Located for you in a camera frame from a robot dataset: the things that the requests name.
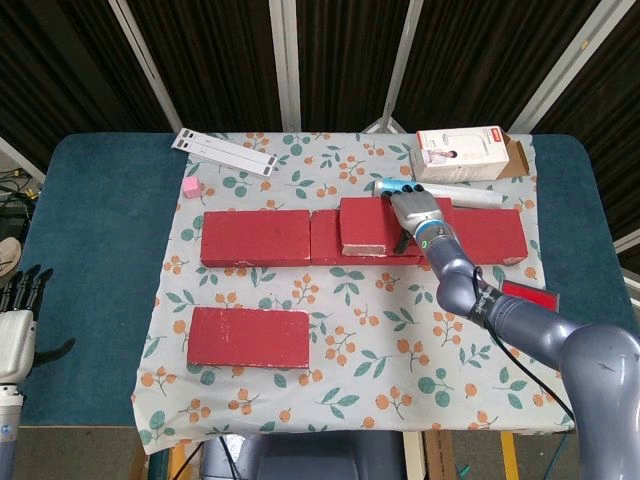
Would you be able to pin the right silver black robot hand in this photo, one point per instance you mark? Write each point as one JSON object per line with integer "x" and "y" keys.
{"x": 415, "y": 210}

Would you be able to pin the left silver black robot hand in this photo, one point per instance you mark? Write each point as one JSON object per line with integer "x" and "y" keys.
{"x": 15, "y": 345}

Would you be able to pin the red brick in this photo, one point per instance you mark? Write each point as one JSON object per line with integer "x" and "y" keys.
{"x": 325, "y": 235}
{"x": 365, "y": 222}
{"x": 495, "y": 235}
{"x": 250, "y": 337}
{"x": 255, "y": 237}

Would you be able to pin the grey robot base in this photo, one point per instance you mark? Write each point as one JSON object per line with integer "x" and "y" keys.
{"x": 300, "y": 457}

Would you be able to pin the white and blue roll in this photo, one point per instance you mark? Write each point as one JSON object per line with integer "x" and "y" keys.
{"x": 470, "y": 196}

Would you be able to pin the white product box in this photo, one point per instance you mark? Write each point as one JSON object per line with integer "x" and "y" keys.
{"x": 460, "y": 157}

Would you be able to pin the beige shoe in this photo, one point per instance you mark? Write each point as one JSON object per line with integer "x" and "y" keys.
{"x": 7, "y": 255}

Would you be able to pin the grey tripod stand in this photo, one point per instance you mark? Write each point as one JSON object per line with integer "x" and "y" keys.
{"x": 385, "y": 124}

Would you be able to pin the floral pattern tablecloth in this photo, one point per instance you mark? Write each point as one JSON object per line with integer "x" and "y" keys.
{"x": 340, "y": 310}

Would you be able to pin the red ink pad tray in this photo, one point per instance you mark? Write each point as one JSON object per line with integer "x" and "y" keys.
{"x": 530, "y": 296}

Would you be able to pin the blue felt table mat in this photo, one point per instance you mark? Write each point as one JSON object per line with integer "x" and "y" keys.
{"x": 100, "y": 225}

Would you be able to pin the white flat strip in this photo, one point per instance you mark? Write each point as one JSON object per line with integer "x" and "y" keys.
{"x": 222, "y": 157}
{"x": 227, "y": 147}

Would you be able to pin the small pink cube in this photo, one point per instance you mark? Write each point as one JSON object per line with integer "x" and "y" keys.
{"x": 192, "y": 187}

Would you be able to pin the brown cardboard piece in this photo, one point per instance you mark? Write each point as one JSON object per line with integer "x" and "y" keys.
{"x": 440, "y": 455}

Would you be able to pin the white metal frame bar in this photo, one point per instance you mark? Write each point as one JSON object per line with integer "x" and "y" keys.
{"x": 145, "y": 65}
{"x": 404, "y": 55}
{"x": 285, "y": 65}
{"x": 562, "y": 65}
{"x": 20, "y": 157}
{"x": 627, "y": 244}

